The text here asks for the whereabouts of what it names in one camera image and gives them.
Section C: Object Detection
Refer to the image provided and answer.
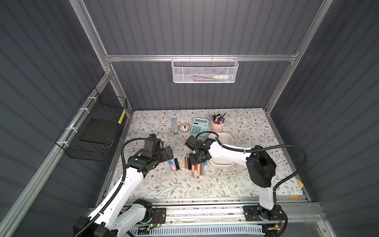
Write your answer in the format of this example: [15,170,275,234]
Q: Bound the small round dish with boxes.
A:
[178,123,191,133]

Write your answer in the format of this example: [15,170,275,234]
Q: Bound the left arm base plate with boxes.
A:
[139,208,167,225]

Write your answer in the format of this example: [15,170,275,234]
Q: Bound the orange lip gloss silver cap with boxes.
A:
[185,156,189,169]

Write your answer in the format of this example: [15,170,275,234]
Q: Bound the white storage box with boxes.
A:
[208,132,235,167]

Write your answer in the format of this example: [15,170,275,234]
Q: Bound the pink pen cup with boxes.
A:
[211,114,225,132]

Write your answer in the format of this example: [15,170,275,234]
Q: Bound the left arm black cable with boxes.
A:
[73,137,149,237]

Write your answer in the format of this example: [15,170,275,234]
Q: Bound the white wire wall basket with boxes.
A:
[171,56,239,84]

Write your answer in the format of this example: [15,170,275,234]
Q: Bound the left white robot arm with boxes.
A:
[73,134,173,237]

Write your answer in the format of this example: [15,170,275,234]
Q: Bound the black lipstick tube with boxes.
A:
[174,158,181,172]

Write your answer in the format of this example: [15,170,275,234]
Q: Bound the silver lip gloss tube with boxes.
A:
[200,163,204,176]

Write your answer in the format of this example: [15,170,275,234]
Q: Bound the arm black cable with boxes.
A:
[195,130,309,205]
[73,137,149,237]

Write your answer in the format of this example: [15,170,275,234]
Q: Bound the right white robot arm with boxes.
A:
[185,136,276,220]

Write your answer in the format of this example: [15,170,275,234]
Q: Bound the pink lip gloss tube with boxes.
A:
[191,165,196,178]

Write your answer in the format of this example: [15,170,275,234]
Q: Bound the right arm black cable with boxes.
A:
[195,130,309,205]

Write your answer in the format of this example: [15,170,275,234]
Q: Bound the black wire side basket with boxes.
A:
[56,89,128,162]

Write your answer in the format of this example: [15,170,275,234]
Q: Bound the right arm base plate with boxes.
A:
[243,204,286,222]

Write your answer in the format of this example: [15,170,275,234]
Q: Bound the teal calculator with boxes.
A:
[190,118,209,136]

